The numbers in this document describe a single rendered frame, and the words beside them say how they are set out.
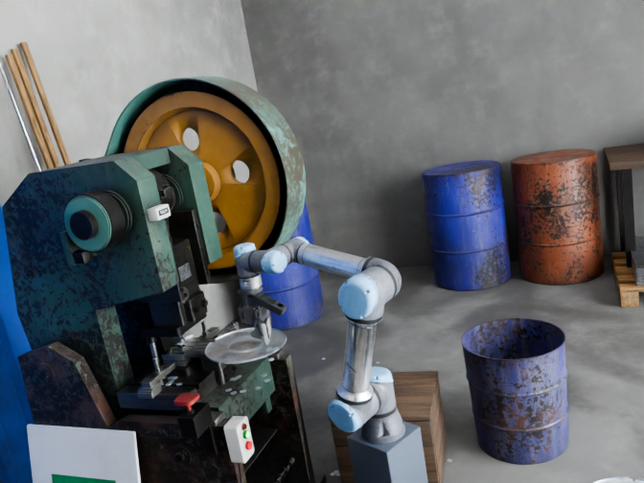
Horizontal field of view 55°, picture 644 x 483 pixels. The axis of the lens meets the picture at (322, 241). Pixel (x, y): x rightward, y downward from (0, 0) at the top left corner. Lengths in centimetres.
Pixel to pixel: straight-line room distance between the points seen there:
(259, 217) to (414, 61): 298
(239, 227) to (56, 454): 108
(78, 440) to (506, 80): 391
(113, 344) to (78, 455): 42
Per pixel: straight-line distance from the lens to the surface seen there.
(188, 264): 228
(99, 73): 399
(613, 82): 508
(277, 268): 199
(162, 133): 262
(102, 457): 243
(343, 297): 178
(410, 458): 222
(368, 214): 545
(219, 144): 248
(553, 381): 267
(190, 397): 201
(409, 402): 257
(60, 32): 385
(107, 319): 233
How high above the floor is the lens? 160
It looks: 13 degrees down
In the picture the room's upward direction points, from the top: 10 degrees counter-clockwise
